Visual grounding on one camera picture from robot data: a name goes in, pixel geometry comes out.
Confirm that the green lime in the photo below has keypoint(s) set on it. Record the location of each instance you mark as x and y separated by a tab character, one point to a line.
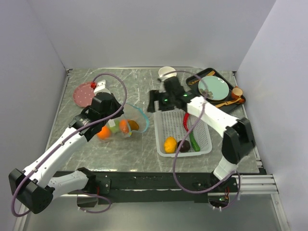
114	127

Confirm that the orange small cup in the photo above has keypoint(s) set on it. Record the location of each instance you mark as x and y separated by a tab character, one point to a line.
236	93

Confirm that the black tray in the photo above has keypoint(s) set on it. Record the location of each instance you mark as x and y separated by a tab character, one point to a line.
227	76

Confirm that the red chili pepper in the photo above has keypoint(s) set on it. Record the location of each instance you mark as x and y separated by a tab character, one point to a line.
185	120

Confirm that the wooden spoon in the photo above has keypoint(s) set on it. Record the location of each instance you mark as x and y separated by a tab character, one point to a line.
238	101

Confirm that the yellow orange persimmon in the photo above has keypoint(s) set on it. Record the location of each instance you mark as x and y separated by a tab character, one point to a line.
170	145

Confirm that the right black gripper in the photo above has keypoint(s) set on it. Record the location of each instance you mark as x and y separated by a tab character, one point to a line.
154	95

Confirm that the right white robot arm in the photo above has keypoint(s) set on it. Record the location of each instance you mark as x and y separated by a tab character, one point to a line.
237	136

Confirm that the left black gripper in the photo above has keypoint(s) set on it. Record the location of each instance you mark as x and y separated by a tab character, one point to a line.
117	105

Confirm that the wooden fork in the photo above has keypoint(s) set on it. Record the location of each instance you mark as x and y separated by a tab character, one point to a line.
212	73

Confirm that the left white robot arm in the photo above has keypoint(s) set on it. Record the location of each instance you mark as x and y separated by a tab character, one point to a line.
35	186

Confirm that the clear blue-zipper zip bag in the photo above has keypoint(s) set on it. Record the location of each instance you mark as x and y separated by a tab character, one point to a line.
131	112

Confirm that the pink dotted plate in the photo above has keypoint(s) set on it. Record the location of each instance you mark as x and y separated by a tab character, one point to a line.
83	94

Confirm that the green chili pepper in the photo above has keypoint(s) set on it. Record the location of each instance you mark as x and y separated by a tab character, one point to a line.
194	143

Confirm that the dark purple mangosteen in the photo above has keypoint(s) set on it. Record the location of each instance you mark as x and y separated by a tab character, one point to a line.
185	147

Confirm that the light green plate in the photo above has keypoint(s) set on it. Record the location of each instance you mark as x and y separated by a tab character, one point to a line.
215	88

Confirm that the white patterned bowl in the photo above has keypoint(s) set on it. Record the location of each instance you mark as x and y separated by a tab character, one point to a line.
167	71

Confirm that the brown kiwi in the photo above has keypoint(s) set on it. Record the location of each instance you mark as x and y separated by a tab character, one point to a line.
133	125

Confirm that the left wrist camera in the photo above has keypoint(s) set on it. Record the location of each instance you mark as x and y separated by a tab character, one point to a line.
100	87

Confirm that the orange tangerine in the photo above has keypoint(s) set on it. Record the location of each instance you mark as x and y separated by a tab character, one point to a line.
105	133
124	126

